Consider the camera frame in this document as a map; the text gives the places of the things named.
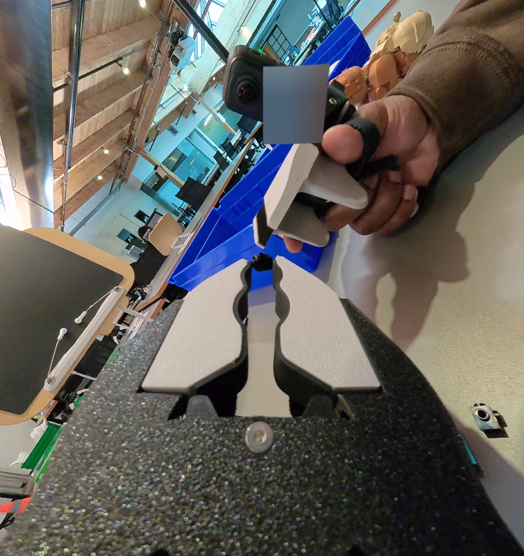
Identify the black monitor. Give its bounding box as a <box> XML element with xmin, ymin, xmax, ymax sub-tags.
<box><xmin>175</xmin><ymin>178</ymin><xmax>215</xmax><ymax>209</ymax></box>

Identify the brown brick figure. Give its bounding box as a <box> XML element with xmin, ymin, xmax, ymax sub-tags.
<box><xmin>331</xmin><ymin>54</ymin><xmax>408</xmax><ymax>107</ymax></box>

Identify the grey desk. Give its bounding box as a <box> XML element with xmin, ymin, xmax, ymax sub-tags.
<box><xmin>236</xmin><ymin>0</ymin><xmax>524</xmax><ymax>544</ymax></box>

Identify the blue storage bin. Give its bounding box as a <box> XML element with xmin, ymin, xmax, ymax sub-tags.
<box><xmin>214</xmin><ymin>143</ymin><xmax>295</xmax><ymax>244</ymax></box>
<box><xmin>168</xmin><ymin>215</ymin><xmax>328</xmax><ymax>292</ymax></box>
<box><xmin>305</xmin><ymin>17</ymin><xmax>373</xmax><ymax>85</ymax></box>

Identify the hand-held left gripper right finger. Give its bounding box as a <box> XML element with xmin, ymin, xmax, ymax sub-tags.
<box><xmin>273</xmin><ymin>256</ymin><xmax>382</xmax><ymax>392</ymax></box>

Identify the plain wooden chair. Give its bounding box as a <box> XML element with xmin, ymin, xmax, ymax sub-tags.
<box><xmin>149</xmin><ymin>213</ymin><xmax>184</xmax><ymax>257</ymax></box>

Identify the silver ventilation duct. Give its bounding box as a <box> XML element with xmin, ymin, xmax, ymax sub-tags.
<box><xmin>0</xmin><ymin>0</ymin><xmax>54</xmax><ymax>231</ymax></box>

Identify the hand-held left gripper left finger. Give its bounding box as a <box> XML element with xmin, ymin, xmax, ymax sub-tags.
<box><xmin>139</xmin><ymin>259</ymin><xmax>250</xmax><ymax>394</ymax></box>

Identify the person's right hand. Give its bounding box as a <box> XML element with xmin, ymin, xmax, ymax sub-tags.
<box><xmin>284</xmin><ymin>99</ymin><xmax>441</xmax><ymax>253</ymax></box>

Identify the tan brick figure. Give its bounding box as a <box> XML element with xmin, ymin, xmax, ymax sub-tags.
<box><xmin>377</xmin><ymin>11</ymin><xmax>434</xmax><ymax>55</ymax></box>

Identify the white metal bracket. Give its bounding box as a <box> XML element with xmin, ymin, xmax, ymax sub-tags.
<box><xmin>45</xmin><ymin>287</ymin><xmax>126</xmax><ymax>392</ymax></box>

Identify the small metal nut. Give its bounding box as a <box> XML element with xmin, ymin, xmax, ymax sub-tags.
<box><xmin>470</xmin><ymin>402</ymin><xmax>508</xmax><ymax>437</ymax></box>

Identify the person's right forearm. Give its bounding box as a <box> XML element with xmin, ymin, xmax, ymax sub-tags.
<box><xmin>385</xmin><ymin>0</ymin><xmax>524</xmax><ymax>163</ymax></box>

